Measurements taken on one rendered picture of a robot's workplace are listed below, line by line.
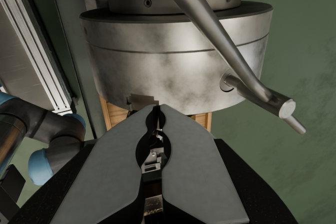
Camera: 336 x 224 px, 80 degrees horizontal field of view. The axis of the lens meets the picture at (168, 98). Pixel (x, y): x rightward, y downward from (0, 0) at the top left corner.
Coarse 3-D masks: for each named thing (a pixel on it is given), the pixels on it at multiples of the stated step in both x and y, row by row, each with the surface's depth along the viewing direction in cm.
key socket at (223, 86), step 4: (224, 72) 26; (228, 72) 26; (232, 72) 26; (224, 76) 26; (236, 76) 27; (220, 80) 26; (220, 84) 26; (224, 84) 27; (220, 88) 27; (224, 88) 27; (228, 88) 27
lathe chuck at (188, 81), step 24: (96, 48) 28; (240, 48) 25; (264, 48) 30; (96, 72) 31; (120, 72) 27; (144, 72) 25; (168, 72) 25; (192, 72) 25; (216, 72) 25; (120, 96) 29; (168, 96) 26; (192, 96) 26; (216, 96) 27; (240, 96) 29
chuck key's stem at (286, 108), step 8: (224, 80) 26; (232, 80) 25; (240, 80) 25; (240, 88) 24; (248, 88) 23; (248, 96) 23; (256, 96) 22; (280, 96) 20; (256, 104) 22; (264, 104) 21; (272, 104) 20; (280, 104) 19; (288, 104) 19; (272, 112) 20; (280, 112) 20; (288, 112) 20
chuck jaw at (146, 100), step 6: (132, 96) 28; (138, 96) 28; (144, 96) 28; (150, 96) 27; (132, 102) 29; (138, 102) 29; (144, 102) 28; (150, 102) 28; (156, 102) 28; (138, 108) 29
